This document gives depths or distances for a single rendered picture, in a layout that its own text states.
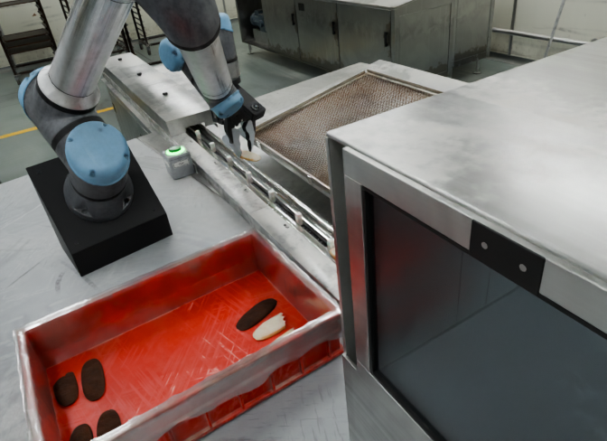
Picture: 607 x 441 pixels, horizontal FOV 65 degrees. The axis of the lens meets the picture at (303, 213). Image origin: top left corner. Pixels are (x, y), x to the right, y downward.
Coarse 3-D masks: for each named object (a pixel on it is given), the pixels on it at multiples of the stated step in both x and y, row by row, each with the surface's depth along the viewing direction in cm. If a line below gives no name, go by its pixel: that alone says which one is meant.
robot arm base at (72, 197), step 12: (72, 192) 105; (120, 192) 107; (132, 192) 114; (72, 204) 107; (84, 204) 107; (96, 204) 106; (108, 204) 107; (120, 204) 110; (84, 216) 109; (96, 216) 109; (108, 216) 110
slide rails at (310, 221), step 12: (204, 132) 170; (204, 144) 161; (216, 144) 160; (216, 156) 152; (228, 168) 144; (240, 168) 143; (264, 180) 135; (276, 192) 128; (288, 204) 122; (288, 216) 117; (300, 228) 112; (312, 228) 112; (312, 240) 108; (324, 252) 103
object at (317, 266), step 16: (112, 80) 240; (144, 112) 193; (160, 128) 176; (176, 144) 161; (192, 144) 159; (192, 160) 149; (208, 160) 147; (208, 176) 140; (224, 176) 137; (224, 192) 131; (240, 192) 127; (240, 208) 122; (256, 208) 120; (256, 224) 116; (272, 224) 113; (288, 224) 112; (272, 240) 110; (288, 240) 106; (304, 240) 106; (288, 256) 104; (304, 256) 101; (320, 256) 101; (320, 272) 96; (336, 272) 96; (336, 288) 91
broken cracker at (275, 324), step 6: (270, 318) 91; (276, 318) 90; (282, 318) 90; (264, 324) 89; (270, 324) 89; (276, 324) 89; (282, 324) 89; (258, 330) 89; (264, 330) 88; (270, 330) 88; (276, 330) 88; (282, 330) 89; (258, 336) 87; (264, 336) 87; (270, 336) 88
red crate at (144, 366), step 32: (224, 288) 101; (256, 288) 100; (160, 320) 95; (192, 320) 94; (224, 320) 93; (288, 320) 91; (96, 352) 89; (128, 352) 88; (160, 352) 87; (192, 352) 87; (224, 352) 86; (320, 352) 80; (128, 384) 82; (160, 384) 81; (192, 384) 81; (288, 384) 78; (64, 416) 78; (96, 416) 77; (128, 416) 77; (224, 416) 74
